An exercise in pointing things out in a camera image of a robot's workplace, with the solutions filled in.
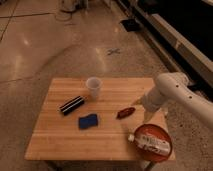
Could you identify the black floor mat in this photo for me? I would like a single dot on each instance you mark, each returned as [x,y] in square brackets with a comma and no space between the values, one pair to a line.
[130,25]

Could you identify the red bowl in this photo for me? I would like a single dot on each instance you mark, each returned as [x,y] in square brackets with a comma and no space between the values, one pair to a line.
[158,132]

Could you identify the white tube with label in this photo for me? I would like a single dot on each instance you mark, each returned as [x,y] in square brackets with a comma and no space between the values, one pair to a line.
[151,143]

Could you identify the blue sponge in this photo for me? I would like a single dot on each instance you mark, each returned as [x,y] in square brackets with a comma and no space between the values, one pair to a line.
[88,121]

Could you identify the black striped rectangular box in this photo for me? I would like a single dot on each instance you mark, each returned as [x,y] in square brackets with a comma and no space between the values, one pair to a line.
[71,105]

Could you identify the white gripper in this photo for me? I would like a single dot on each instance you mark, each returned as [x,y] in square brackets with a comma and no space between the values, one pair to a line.
[152,101]

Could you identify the wooden table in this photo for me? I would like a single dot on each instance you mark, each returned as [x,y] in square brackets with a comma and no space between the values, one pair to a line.
[71,126]

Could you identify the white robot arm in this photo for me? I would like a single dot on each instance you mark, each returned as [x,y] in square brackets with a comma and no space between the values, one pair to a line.
[174,86]

